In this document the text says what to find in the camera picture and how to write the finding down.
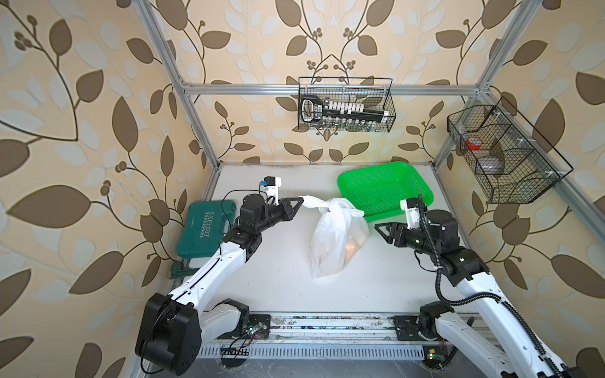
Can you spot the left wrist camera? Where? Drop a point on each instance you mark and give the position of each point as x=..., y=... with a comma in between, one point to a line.
x=270, y=187

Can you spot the right wire basket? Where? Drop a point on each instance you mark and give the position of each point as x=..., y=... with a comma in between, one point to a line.
x=518, y=162

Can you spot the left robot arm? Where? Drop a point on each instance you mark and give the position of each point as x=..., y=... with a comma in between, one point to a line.
x=176, y=326

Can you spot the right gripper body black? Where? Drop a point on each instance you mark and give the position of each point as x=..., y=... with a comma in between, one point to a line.
x=416, y=239

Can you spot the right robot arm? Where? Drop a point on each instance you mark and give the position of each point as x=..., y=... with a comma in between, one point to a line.
x=462, y=278

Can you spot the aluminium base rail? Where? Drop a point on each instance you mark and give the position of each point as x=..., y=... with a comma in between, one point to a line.
x=334, y=328

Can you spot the green tool case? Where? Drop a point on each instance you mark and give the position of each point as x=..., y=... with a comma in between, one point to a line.
x=205, y=228

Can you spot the red tape roll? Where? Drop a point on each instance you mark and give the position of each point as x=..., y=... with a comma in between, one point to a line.
x=474, y=143

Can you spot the printed white plastic bag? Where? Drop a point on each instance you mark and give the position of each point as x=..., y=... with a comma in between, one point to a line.
x=340, y=233

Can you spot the back wire basket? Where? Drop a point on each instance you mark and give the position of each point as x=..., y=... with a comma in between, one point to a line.
x=374, y=93

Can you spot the black white tool set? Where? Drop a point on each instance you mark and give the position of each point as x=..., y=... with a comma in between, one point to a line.
x=312, y=110

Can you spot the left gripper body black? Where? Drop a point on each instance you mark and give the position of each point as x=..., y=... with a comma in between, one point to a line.
x=269, y=216

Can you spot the green plastic basket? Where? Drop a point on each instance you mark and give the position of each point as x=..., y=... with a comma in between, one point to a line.
x=378, y=190

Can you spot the wire basket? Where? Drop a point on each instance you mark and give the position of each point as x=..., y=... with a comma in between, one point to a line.
x=518, y=162
x=374, y=93

